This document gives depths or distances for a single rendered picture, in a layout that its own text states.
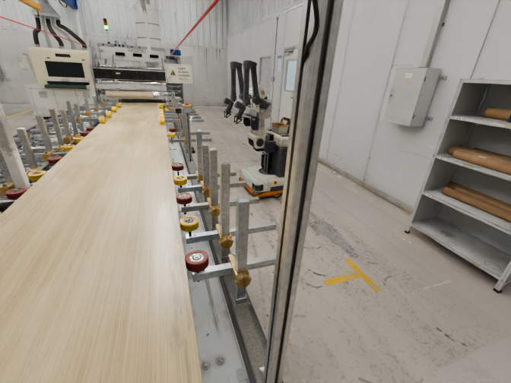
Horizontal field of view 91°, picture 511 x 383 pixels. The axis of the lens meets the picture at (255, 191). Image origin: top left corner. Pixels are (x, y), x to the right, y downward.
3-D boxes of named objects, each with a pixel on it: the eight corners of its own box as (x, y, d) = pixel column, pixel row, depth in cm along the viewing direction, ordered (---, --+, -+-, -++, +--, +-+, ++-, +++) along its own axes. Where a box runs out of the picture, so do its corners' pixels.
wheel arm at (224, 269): (296, 256, 106) (297, 248, 104) (300, 261, 103) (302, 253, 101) (192, 277, 92) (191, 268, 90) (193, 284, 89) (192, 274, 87)
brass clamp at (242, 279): (241, 261, 101) (241, 251, 99) (252, 286, 90) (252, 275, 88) (226, 264, 99) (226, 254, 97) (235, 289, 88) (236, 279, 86)
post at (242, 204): (242, 301, 101) (246, 194, 80) (245, 308, 98) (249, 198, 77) (233, 303, 100) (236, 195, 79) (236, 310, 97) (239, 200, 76)
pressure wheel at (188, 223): (188, 248, 108) (187, 226, 103) (177, 241, 112) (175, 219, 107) (203, 240, 113) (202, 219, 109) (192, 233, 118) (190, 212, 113)
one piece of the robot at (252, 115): (252, 125, 327) (253, 109, 318) (261, 130, 305) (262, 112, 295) (241, 126, 321) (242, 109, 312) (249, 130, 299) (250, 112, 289)
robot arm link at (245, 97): (251, 61, 254) (247, 61, 263) (245, 61, 252) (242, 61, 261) (249, 105, 273) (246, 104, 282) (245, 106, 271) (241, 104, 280)
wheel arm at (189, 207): (257, 202, 148) (257, 195, 146) (258, 204, 145) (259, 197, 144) (181, 210, 134) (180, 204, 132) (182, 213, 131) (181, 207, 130)
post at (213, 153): (217, 229, 142) (215, 147, 122) (218, 232, 139) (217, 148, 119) (211, 230, 141) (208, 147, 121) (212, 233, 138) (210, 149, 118)
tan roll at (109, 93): (180, 98, 507) (180, 92, 502) (181, 99, 497) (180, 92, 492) (100, 96, 461) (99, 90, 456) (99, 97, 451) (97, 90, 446)
